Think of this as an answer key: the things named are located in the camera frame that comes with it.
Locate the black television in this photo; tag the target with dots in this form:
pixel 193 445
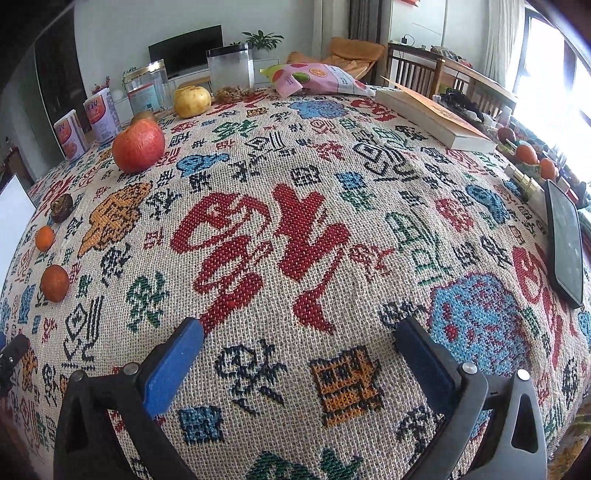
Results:
pixel 184 50

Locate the black smartphone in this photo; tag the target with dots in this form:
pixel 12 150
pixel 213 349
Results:
pixel 565 244

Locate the clear jar gold lid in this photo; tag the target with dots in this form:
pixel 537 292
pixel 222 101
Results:
pixel 147 90

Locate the small orange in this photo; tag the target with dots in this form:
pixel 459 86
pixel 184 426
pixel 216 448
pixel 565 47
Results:
pixel 548 169
pixel 527 155

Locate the clear container black lid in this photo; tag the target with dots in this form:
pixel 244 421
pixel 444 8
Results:
pixel 231 67

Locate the orange mandarin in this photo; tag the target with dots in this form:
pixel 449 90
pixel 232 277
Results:
pixel 45 238

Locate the large green potted plant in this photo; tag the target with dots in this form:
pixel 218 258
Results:
pixel 262 40

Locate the orange cushioned chair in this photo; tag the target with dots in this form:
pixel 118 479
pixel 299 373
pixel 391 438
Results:
pixel 351 53

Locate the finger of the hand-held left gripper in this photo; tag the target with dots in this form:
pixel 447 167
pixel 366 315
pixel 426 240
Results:
pixel 13 357

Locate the small red apple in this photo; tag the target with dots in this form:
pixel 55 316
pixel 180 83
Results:
pixel 506 135

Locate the grey curtain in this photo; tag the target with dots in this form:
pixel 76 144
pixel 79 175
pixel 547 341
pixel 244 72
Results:
pixel 369 18

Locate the wooden bench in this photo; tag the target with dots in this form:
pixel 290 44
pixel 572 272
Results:
pixel 415 69

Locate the yellow apple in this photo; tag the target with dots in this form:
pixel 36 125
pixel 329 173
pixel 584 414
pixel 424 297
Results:
pixel 192 102

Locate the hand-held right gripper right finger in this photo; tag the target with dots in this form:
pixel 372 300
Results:
pixel 425 364

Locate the white curtain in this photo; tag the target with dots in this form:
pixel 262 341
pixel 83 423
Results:
pixel 503 41

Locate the thick paperback book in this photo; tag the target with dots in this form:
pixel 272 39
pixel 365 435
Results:
pixel 434 117

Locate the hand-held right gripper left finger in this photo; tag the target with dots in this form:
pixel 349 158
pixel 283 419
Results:
pixel 171 369

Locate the red flowers in vase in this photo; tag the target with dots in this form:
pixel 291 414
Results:
pixel 101 85

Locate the pile of walnut pieces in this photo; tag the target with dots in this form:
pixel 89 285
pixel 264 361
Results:
pixel 233 94

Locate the pink snack bag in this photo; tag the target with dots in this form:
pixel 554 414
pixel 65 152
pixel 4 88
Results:
pixel 318 78

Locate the large red apple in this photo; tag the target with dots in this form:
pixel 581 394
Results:
pixel 138 146

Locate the window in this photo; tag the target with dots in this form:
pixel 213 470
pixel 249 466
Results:
pixel 554 78

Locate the printed woven tablecloth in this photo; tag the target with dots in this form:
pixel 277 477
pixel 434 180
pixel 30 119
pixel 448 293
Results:
pixel 295 258

